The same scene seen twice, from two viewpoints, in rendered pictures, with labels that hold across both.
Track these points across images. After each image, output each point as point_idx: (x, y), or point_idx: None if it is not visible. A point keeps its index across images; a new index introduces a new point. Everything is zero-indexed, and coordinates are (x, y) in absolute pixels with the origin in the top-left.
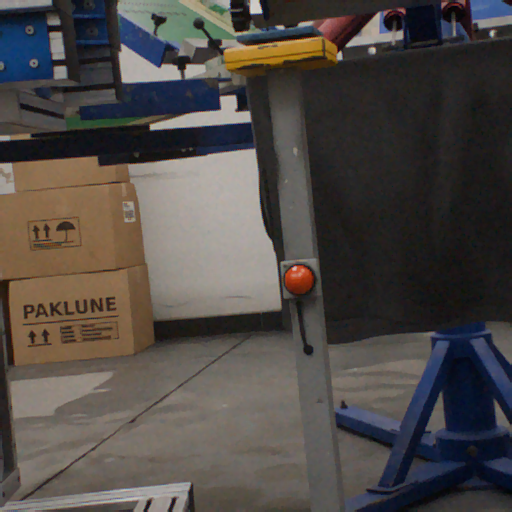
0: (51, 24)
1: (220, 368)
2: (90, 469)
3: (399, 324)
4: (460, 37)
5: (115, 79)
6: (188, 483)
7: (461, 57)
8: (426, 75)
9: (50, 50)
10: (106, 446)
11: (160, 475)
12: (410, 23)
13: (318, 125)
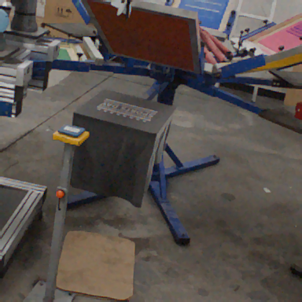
0: (13, 103)
1: (104, 85)
2: (40, 133)
3: (97, 191)
4: (168, 73)
5: (43, 86)
6: (46, 187)
7: (131, 131)
8: (121, 132)
9: (11, 110)
10: (49, 121)
11: (58, 145)
12: (154, 64)
13: (89, 133)
